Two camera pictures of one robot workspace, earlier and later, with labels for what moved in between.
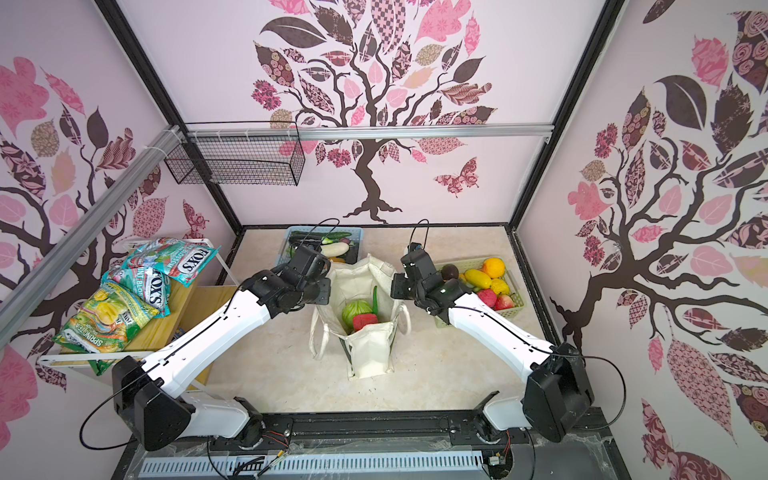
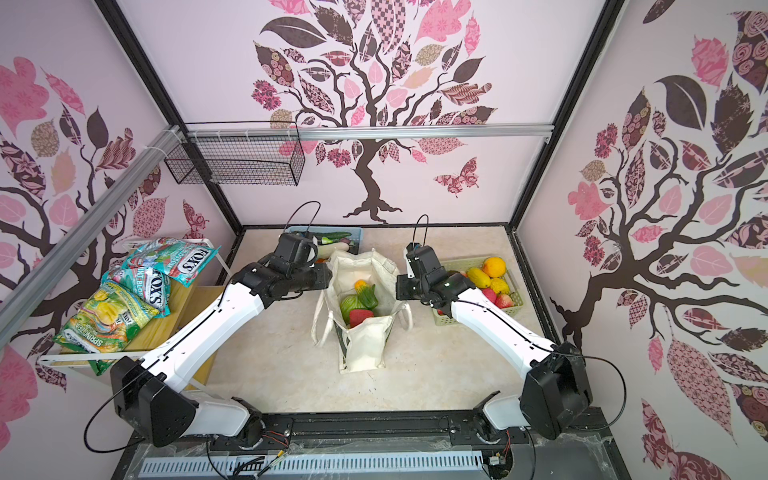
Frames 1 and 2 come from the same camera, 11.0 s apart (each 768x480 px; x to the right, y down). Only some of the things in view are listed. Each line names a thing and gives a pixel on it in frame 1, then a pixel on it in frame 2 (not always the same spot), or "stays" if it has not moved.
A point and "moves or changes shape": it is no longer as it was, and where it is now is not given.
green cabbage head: (352, 309) moves or changes shape
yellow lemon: (499, 286) stays
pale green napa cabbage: (334, 249) stays
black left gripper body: (316, 292) to (309, 278)
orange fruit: (494, 267) stays
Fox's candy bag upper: (180, 259) stays
